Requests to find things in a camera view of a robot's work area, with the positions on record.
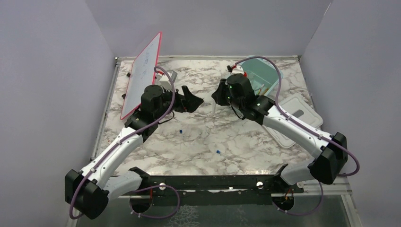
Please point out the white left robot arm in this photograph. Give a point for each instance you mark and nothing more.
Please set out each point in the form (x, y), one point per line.
(89, 190)

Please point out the pink framed whiteboard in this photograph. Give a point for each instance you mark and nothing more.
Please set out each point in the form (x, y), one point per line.
(142, 75)

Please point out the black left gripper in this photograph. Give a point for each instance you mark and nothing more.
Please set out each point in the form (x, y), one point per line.
(187, 102)

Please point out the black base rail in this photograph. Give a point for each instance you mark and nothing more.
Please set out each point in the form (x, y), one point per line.
(204, 190)

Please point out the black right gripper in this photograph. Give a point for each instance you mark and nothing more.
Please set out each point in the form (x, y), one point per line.
(218, 95)

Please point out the aluminium frame rail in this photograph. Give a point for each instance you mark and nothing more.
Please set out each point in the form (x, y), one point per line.
(340, 186)

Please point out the teal plastic bin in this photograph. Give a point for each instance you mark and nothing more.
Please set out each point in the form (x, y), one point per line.
(262, 74)

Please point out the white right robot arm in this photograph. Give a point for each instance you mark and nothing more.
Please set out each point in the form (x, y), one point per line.
(327, 159)

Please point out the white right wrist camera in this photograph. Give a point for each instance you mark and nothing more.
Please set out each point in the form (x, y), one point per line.
(236, 69)

